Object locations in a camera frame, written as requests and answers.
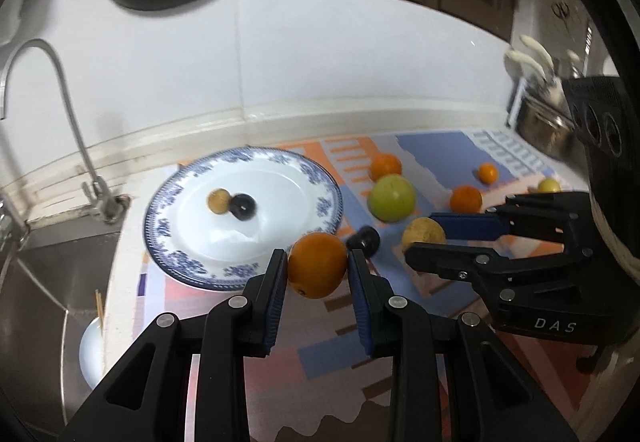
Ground steel knife rack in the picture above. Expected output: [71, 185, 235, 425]
[506, 76, 577, 164]

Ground blue and white plate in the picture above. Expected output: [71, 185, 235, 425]
[144, 147, 344, 293]

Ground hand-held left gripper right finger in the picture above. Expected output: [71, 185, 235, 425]
[348, 249, 581, 442]

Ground white-handled knives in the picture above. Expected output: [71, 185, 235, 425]
[504, 34, 583, 95]

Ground white bowl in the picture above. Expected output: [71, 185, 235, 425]
[78, 316, 109, 389]

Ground steel gooseneck faucet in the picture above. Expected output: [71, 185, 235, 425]
[0, 39, 132, 225]
[0, 199, 31, 248]

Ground steel sink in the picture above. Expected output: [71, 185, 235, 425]
[0, 222, 123, 423]

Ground small brown round fruit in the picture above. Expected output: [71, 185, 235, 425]
[208, 189, 232, 216]

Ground green apple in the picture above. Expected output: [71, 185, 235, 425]
[368, 174, 417, 223]

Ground wooden chopsticks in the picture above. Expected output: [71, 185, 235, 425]
[94, 289, 107, 338]

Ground patterned orange and blue mat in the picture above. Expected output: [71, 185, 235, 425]
[137, 129, 601, 442]

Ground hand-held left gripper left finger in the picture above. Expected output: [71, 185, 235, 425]
[60, 249, 288, 442]

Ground dark plum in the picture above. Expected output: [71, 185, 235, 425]
[346, 225, 382, 259]
[229, 193, 258, 223]

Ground large orange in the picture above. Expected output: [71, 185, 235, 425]
[287, 232, 349, 299]

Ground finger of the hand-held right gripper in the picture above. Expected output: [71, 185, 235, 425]
[405, 242, 593, 303]
[429, 191, 593, 248]

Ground yellow round fruit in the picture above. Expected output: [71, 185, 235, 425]
[401, 217, 447, 252]

